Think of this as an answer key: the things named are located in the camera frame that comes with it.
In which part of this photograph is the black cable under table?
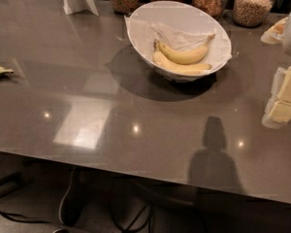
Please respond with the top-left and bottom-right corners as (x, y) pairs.
(110, 178), (154, 233)

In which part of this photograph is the white cable under table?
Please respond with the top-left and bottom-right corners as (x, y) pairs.
(57, 168), (77, 226)

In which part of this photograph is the glass cereal jar right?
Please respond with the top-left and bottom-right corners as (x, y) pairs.
(233, 0), (275, 27)

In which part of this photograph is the white tilted bowl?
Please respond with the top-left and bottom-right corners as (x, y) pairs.
(124, 0), (233, 83)

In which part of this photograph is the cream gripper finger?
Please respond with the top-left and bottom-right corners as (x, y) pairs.
(261, 17), (288, 45)
(262, 66), (291, 129)

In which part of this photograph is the yellow banana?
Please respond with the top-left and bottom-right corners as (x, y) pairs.
(155, 34), (214, 65)
(152, 51), (210, 75)

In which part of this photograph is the white paper napkin liner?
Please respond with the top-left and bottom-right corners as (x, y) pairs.
(124, 16), (233, 76)

